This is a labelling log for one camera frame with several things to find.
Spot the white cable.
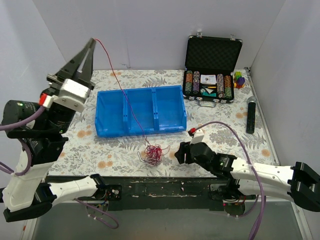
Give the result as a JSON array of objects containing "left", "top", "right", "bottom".
[{"left": 137, "top": 147, "right": 163, "bottom": 167}]

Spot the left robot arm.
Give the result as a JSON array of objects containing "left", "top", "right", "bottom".
[{"left": 0, "top": 38, "right": 97, "bottom": 223}]

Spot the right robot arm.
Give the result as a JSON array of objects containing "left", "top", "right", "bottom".
[{"left": 174, "top": 142, "right": 320, "bottom": 212}]

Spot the blue three-compartment bin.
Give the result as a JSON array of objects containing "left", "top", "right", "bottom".
[{"left": 95, "top": 85, "right": 187, "bottom": 138}]

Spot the black microphone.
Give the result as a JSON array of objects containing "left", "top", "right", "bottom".
[{"left": 246, "top": 96, "right": 257, "bottom": 134}]

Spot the colourful block toy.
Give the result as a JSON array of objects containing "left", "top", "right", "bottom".
[{"left": 233, "top": 71, "right": 246, "bottom": 89}]

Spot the black poker chip case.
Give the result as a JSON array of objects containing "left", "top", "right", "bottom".
[{"left": 182, "top": 35, "right": 243, "bottom": 104}]

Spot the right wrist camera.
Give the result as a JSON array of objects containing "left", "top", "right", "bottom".
[{"left": 188, "top": 128, "right": 205, "bottom": 145}]

